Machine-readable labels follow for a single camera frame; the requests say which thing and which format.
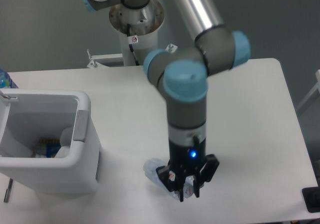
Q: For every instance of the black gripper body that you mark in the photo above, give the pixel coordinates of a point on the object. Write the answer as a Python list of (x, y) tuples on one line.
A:
[(185, 161)]

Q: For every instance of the white frame at right edge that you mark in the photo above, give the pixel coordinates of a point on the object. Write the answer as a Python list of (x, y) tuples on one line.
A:
[(310, 97)]

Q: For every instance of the blue trash inside can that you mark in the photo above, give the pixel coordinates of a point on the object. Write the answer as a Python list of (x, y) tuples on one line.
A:
[(46, 148)]

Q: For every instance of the blue bottle at edge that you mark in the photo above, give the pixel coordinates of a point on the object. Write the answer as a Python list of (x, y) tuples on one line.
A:
[(6, 81)]

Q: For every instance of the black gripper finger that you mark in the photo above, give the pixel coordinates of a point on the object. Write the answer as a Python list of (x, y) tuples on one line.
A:
[(174, 187), (205, 174)]

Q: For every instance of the dark metal tool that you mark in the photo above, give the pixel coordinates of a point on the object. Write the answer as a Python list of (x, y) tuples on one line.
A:
[(8, 191)]

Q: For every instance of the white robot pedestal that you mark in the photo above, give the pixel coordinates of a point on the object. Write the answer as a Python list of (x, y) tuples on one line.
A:
[(137, 29)]

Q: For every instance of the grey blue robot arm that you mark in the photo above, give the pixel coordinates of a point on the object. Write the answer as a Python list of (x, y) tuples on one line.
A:
[(181, 79)]

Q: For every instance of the white trash can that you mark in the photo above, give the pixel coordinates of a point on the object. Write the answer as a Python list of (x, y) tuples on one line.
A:
[(26, 116)]

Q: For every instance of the clear plastic water bottle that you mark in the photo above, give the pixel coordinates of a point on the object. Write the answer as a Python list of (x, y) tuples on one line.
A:
[(149, 169)]

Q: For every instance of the clear plastic wrapper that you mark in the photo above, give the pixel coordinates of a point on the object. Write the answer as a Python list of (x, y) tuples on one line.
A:
[(65, 142)]

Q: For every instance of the black object at table corner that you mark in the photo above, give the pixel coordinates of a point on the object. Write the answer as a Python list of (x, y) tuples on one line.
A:
[(311, 197)]

